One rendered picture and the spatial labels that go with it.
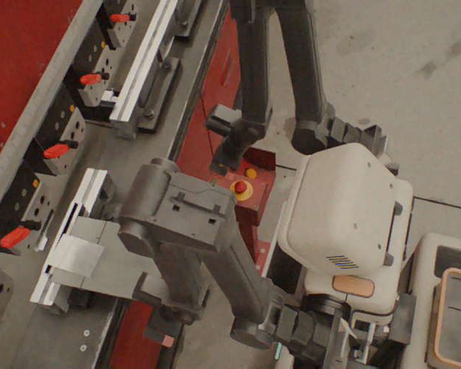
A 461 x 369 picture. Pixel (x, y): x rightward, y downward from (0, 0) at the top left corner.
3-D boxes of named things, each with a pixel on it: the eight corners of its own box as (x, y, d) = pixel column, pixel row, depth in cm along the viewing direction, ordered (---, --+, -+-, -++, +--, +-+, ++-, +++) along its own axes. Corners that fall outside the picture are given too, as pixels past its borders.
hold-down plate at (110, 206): (89, 310, 131) (85, 306, 129) (70, 305, 132) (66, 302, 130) (126, 209, 146) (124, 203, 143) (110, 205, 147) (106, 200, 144)
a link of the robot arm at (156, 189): (208, 244, 54) (237, 168, 59) (102, 222, 59) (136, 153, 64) (275, 353, 91) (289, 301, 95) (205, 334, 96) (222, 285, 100)
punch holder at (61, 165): (64, 179, 116) (35, 138, 102) (31, 173, 118) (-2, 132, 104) (88, 127, 123) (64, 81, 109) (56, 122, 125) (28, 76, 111)
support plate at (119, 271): (153, 304, 119) (152, 303, 118) (51, 282, 124) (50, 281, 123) (175, 235, 127) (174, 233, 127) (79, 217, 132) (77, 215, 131)
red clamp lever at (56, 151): (54, 151, 102) (78, 140, 111) (36, 148, 103) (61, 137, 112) (55, 160, 103) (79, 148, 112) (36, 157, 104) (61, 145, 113)
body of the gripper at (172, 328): (146, 326, 108) (154, 323, 101) (164, 282, 112) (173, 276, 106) (174, 337, 109) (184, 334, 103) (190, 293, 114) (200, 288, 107)
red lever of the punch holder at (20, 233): (11, 241, 93) (42, 220, 102) (-9, 237, 94) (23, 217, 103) (12, 250, 94) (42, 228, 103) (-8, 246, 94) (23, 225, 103)
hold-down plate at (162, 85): (154, 135, 158) (153, 129, 156) (138, 132, 159) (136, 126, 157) (181, 64, 172) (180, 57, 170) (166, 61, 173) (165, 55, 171)
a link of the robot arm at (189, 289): (151, 239, 58) (184, 162, 63) (106, 227, 59) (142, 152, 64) (199, 333, 95) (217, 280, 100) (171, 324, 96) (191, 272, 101)
